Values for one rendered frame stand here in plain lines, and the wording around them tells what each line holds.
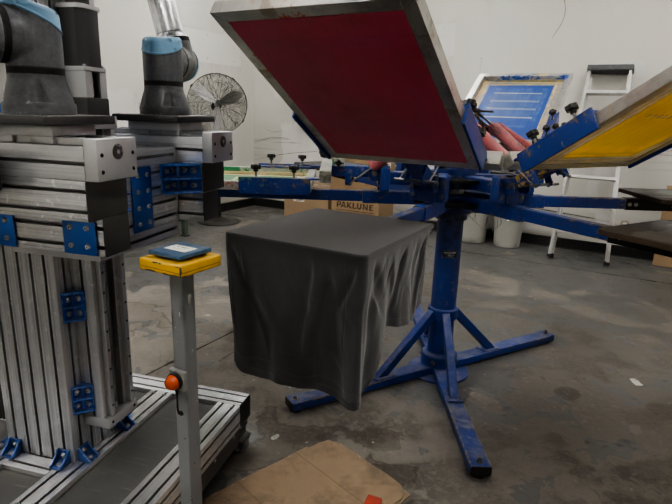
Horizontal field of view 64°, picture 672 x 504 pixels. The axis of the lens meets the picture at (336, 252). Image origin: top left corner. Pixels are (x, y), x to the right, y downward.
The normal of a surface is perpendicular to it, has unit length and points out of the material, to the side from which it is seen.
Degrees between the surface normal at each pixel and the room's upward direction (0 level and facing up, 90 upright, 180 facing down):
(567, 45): 90
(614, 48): 90
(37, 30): 88
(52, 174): 90
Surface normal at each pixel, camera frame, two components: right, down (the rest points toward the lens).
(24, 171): -0.27, 0.24
